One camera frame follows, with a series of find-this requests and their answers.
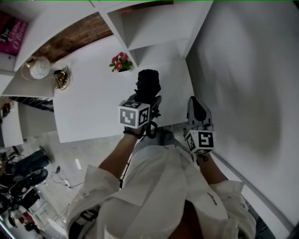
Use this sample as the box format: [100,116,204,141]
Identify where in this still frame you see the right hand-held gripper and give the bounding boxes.
[183,96,217,155]

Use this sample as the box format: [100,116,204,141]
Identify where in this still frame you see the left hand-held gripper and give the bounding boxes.
[118,93,163,129]

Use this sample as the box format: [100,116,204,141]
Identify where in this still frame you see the person's right forearm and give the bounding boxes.
[197,153,228,185]

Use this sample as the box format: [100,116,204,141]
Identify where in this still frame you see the person's left forearm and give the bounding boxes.
[98,132,139,188]

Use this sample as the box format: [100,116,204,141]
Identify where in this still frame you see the pink flowers in pot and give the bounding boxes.
[108,51,134,73]

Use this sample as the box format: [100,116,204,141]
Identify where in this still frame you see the white table with drawers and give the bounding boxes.
[1,35,196,144]

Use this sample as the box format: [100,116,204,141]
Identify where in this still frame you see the white shelf unit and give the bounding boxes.
[14,0,214,71]

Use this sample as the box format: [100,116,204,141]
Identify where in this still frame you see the person's white shirt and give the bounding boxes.
[66,144,257,239]

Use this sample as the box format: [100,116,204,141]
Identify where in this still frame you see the black office chair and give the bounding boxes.
[7,167,49,196]

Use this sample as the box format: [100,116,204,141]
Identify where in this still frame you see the pink book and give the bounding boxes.
[0,11,29,56]

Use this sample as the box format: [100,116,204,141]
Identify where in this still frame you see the white round stool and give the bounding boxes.
[47,218,69,239]

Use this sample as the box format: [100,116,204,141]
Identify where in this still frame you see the black wrist bracelet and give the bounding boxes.
[122,130,141,139]

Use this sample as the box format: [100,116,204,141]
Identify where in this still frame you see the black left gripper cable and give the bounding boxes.
[118,157,132,190]

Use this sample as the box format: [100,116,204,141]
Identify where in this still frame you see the white globe lamp gold ring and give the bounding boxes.
[21,56,71,91]

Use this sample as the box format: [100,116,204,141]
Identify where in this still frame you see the black white body strap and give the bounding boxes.
[68,208,100,239]

